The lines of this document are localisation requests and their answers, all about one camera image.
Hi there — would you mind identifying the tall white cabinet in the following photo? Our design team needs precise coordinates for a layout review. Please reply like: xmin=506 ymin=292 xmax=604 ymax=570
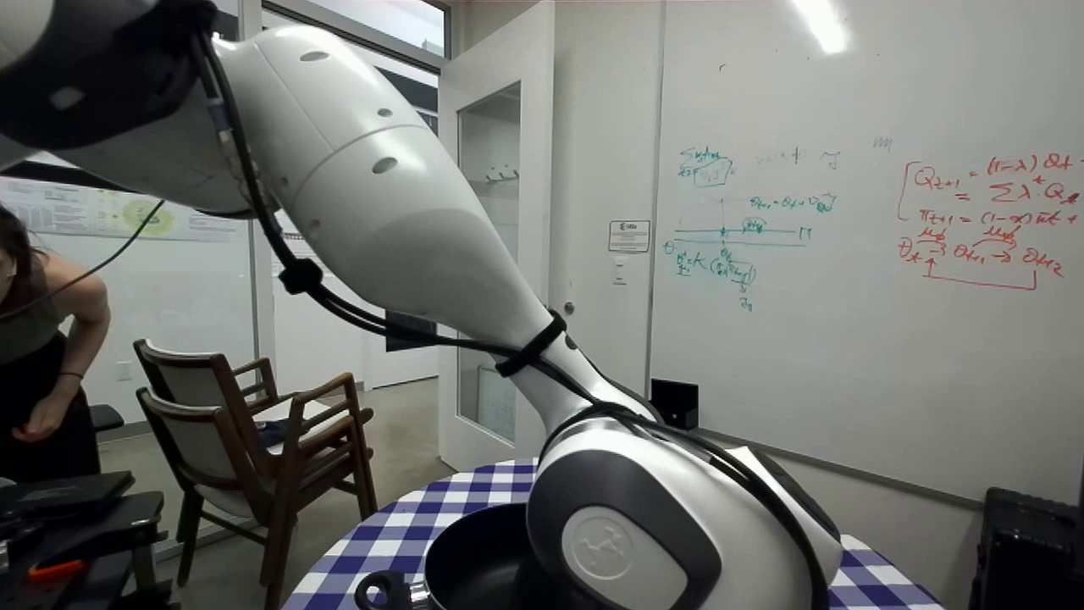
xmin=438 ymin=42 xmax=558 ymax=476

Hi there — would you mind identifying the blue white checkered tablecloth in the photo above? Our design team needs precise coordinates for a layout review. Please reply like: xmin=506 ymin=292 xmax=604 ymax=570
xmin=280 ymin=453 xmax=950 ymax=610

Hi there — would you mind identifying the wooden armchair with grey seat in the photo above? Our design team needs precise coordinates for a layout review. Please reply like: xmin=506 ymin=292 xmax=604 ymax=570
xmin=133 ymin=335 xmax=286 ymax=453
xmin=133 ymin=369 xmax=383 ymax=610

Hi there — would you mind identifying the whiteboard with coloured writing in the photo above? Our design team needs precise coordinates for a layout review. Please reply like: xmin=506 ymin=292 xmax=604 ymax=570
xmin=647 ymin=0 xmax=1084 ymax=510

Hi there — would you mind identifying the person in black clothes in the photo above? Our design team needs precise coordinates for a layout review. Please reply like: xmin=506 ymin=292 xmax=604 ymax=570
xmin=0 ymin=204 xmax=116 ymax=484

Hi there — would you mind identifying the flat black equipment case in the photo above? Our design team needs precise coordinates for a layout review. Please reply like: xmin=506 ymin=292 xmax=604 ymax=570
xmin=0 ymin=469 xmax=138 ymax=526

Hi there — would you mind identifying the large black case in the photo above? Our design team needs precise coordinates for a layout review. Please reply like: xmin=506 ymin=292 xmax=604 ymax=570
xmin=965 ymin=484 xmax=1084 ymax=610

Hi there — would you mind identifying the small orange tool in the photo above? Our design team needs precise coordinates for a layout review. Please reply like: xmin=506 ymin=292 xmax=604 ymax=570
xmin=25 ymin=556 xmax=93 ymax=591

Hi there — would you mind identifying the small white wall sign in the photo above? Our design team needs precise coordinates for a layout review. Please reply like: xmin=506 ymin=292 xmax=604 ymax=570
xmin=605 ymin=218 xmax=654 ymax=258

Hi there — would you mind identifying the small black wall box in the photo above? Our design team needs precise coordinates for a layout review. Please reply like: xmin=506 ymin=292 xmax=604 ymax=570
xmin=650 ymin=375 xmax=700 ymax=433

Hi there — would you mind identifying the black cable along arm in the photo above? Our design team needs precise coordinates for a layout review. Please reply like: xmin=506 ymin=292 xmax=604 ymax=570
xmin=183 ymin=29 xmax=681 ymax=433

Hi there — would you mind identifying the black pot with loop handle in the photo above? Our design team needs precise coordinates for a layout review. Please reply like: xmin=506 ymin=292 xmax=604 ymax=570
xmin=352 ymin=501 xmax=550 ymax=610

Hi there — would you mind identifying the window with dark frame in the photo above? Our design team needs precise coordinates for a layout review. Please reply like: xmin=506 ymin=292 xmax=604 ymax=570
xmin=256 ymin=0 xmax=450 ymax=76

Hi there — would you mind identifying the wall poster with green diagram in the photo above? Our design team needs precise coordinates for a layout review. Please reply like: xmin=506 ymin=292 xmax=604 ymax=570
xmin=0 ymin=178 xmax=255 ymax=243

